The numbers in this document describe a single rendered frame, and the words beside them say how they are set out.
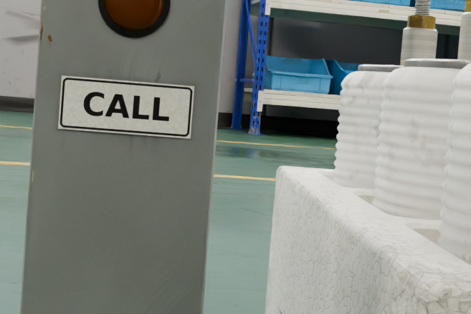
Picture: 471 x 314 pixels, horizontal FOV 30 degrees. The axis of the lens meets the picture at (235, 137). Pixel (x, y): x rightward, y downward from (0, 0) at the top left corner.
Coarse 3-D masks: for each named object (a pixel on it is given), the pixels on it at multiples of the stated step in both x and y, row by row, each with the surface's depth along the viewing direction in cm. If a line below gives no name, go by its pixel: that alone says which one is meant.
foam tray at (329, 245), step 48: (288, 192) 57; (336, 192) 49; (288, 240) 55; (336, 240) 39; (384, 240) 33; (432, 240) 39; (288, 288) 54; (336, 288) 39; (384, 288) 30; (432, 288) 26
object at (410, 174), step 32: (384, 96) 45; (416, 96) 42; (448, 96) 41; (384, 128) 45; (416, 128) 42; (448, 128) 41; (384, 160) 44; (416, 160) 42; (384, 192) 44; (416, 192) 42
